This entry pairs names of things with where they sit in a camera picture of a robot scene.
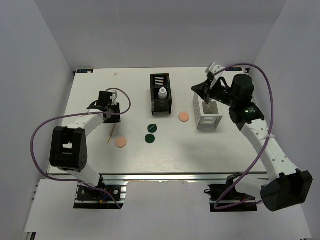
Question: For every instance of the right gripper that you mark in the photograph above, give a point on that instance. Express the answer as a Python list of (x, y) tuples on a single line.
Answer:
[(202, 90)]

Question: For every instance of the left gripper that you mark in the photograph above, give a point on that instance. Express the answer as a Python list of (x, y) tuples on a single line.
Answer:
[(116, 119)]

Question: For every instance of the wooden stick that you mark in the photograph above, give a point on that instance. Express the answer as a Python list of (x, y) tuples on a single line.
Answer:
[(111, 132)]

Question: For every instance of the white lotion bottle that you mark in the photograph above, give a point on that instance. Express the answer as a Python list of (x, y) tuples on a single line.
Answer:
[(162, 93)]

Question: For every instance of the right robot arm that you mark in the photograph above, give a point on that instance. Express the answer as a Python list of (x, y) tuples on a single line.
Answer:
[(286, 185)]

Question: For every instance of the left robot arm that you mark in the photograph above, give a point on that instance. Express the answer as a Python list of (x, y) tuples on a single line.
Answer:
[(69, 150)]

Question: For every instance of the left peach makeup sponge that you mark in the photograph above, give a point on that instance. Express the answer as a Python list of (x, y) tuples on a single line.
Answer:
[(120, 142)]

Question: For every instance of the peach makeup sponge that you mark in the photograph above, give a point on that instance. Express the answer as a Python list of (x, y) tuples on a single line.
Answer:
[(183, 116), (120, 142)]

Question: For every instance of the right peach makeup sponge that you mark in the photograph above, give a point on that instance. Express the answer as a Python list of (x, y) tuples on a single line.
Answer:
[(183, 116)]

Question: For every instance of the white slotted organizer box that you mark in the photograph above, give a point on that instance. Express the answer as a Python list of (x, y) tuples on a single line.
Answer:
[(207, 115)]

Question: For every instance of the right blue table sticker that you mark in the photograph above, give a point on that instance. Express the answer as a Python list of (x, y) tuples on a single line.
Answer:
[(234, 69)]

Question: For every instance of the blue table sticker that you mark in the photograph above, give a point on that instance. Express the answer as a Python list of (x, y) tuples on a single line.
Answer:
[(84, 71), (234, 69)]

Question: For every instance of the upper green round compact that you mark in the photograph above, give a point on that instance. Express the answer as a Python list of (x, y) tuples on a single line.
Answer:
[(152, 128)]

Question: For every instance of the green round compact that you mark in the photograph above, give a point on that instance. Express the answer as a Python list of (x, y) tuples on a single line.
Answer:
[(149, 138), (152, 128)]

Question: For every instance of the black slotted organizer box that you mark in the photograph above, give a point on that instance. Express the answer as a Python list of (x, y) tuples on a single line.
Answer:
[(156, 82)]

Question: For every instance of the lower green round compact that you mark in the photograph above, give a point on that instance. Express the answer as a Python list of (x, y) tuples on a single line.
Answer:
[(149, 138)]

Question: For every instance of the left blue table sticker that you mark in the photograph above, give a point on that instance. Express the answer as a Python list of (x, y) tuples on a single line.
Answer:
[(84, 71)]

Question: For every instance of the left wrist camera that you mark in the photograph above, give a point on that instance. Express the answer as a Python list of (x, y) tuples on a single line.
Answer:
[(114, 98)]

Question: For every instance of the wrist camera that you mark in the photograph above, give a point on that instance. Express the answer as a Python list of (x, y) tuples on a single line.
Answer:
[(212, 74), (114, 98)]

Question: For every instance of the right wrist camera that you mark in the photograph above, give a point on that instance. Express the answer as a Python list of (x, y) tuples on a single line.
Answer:
[(212, 74)]

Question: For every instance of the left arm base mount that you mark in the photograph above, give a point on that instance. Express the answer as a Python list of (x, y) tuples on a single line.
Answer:
[(88, 199)]

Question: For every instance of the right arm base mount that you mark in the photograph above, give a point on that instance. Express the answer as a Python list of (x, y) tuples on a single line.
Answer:
[(214, 191)]

